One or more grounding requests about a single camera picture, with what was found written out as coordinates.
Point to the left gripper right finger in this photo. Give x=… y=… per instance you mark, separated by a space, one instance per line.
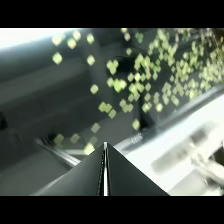
x=128 y=180

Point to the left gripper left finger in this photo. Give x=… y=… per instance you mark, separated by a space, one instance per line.
x=83 y=180

